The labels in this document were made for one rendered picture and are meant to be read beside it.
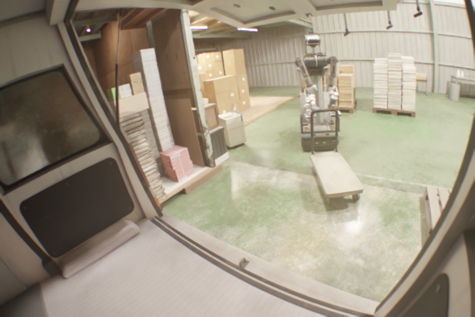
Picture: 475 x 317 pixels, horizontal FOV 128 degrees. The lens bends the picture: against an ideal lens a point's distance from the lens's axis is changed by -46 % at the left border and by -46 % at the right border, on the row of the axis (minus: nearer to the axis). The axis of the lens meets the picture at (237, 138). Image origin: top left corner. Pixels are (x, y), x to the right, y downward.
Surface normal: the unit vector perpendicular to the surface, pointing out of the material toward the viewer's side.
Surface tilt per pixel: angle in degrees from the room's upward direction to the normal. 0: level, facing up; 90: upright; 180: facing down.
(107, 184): 90
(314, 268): 0
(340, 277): 0
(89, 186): 90
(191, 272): 0
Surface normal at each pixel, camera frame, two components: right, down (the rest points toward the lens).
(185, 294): -0.14, -0.93
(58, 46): 0.80, 0.18
